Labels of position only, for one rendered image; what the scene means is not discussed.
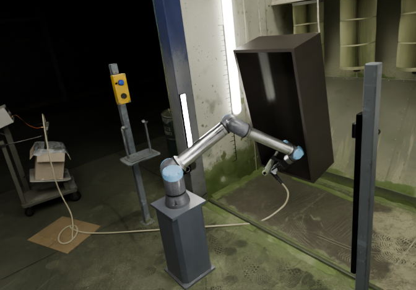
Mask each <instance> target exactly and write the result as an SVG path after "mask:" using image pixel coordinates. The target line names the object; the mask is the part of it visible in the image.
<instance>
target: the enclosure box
mask: <svg viewBox="0 0 416 290"><path fill-rule="evenodd" d="M233 54H234V57H235V62H236V66H237V70H238V75H239V78H240V82H241V88H242V91H243V95H244V99H245V104H246V108H247V112H248V116H249V121H250V124H251V127H252V128H254V129H257V130H259V131H262V132H263V133H266V134H268V135H270V136H273V137H275V138H277V139H279V140H281V141H284V140H287V141H288V142H290V143H292V144H293V145H295V146H296V147H297V146H300V147H301V148H302V149H303V151H304V155H303V156H302V157H301V158H300V159H297V160H296V161H295V162H293V163H292V164H291V166H290V167H288V168H286V169H285V170H283V172H282V173H283V174H286V175H289V176H292V177H295V178H299V179H301V180H304V181H307V182H310V183H315V181H317V179H318V178H319V177H320V176H322V174H323V173H325V171H326V170H327V169H328V168H329V167H330V166H331V165H332V164H333V163H334V155H333V149H332V138H331V126H330V120H329V109H328V102H327V91H326V80H325V73H324V62H323V51H322V44H321V33H320V32H318V33H299V34H290V35H271V36H260V37H257V38H255V39H253V40H251V41H249V42H248V43H245V44H244V45H242V46H239V47H238V48H235V49H234V50H233ZM254 142H255V145H256V150H257V154H258V158H259V163H260V166H262V167H265V166H266V165H267V163H268V162H269V160H270V159H271V157H272V155H274V154H275V152H276V151H277V150H275V149H273V148H271V147H268V146H266V145H263V144H261V143H259V142H257V141H254ZM278 152H279V153H278V154H277V155H276V156H277V157H280V158H284V156H285V155H286V154H284V153H283V152H280V151H278Z"/></svg>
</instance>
